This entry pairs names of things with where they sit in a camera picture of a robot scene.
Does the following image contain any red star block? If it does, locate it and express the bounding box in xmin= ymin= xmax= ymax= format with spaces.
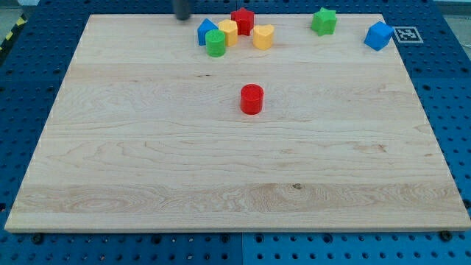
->
xmin=230 ymin=7 xmax=255 ymax=36

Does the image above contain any green star block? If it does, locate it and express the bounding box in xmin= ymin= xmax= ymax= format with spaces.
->
xmin=311 ymin=7 xmax=337 ymax=36

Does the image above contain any red cylinder block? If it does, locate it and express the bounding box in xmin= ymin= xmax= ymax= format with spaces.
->
xmin=240 ymin=84 xmax=264 ymax=115

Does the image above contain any light wooden board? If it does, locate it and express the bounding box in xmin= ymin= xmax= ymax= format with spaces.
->
xmin=5 ymin=14 xmax=470 ymax=233

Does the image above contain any green cylinder block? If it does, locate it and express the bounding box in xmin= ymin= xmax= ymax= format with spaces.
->
xmin=205 ymin=29 xmax=225 ymax=57

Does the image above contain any yellow heart block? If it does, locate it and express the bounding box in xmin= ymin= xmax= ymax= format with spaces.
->
xmin=252 ymin=24 xmax=275 ymax=50

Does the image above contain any yellow hexagon block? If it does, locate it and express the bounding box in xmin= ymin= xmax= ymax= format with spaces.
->
xmin=218 ymin=19 xmax=238 ymax=47

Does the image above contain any blue triangular block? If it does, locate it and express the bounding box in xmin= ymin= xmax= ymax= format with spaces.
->
xmin=197 ymin=18 xmax=218 ymax=46

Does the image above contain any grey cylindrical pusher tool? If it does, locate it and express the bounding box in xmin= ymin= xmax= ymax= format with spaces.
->
xmin=171 ymin=0 xmax=191 ymax=21

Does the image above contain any blue cube block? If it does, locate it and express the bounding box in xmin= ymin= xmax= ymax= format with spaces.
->
xmin=364 ymin=21 xmax=394 ymax=51

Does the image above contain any white fiducial marker tag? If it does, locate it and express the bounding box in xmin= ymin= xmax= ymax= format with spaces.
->
xmin=393 ymin=26 xmax=423 ymax=43

